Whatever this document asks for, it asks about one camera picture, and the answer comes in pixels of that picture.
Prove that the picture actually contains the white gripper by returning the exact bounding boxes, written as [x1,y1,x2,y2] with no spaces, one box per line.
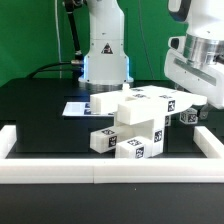
[164,49,224,119]

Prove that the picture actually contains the white chair back frame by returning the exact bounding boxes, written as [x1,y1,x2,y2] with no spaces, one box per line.
[90,85,207,125]

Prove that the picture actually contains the white chair seat plate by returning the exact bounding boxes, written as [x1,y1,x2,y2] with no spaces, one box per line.
[121,117,166,157]

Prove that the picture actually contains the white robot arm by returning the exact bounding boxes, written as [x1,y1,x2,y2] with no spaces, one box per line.
[79,0,224,109]

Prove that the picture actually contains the white marker sheet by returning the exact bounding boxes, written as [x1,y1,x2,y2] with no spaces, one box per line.
[61,101,114,118]

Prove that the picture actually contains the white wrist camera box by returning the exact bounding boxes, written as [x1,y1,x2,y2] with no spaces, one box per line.
[168,36,186,52]

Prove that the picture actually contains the white U-shaped fence frame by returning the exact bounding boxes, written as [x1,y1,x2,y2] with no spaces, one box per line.
[0,125,224,184]

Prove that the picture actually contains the black cable on table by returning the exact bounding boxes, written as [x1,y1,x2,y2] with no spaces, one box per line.
[26,61,84,80]

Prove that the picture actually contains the black camera stand pole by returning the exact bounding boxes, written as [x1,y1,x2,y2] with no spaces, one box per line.
[63,0,83,60]

